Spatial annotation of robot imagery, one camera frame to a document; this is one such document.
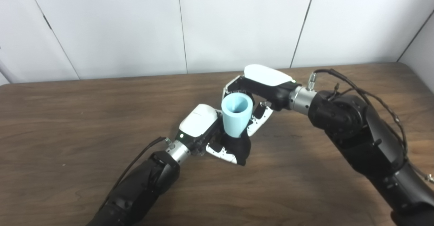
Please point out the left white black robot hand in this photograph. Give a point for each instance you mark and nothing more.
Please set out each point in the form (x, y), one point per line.
(198, 119)

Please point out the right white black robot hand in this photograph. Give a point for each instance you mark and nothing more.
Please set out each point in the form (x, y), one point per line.
(268, 80)

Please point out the light blue plastic cup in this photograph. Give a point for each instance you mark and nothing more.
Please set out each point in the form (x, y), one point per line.
(235, 122)

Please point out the black flared nozzle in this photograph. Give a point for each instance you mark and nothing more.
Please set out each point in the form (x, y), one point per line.
(241, 148)

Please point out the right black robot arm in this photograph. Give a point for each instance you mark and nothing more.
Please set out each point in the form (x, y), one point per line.
(359, 131)

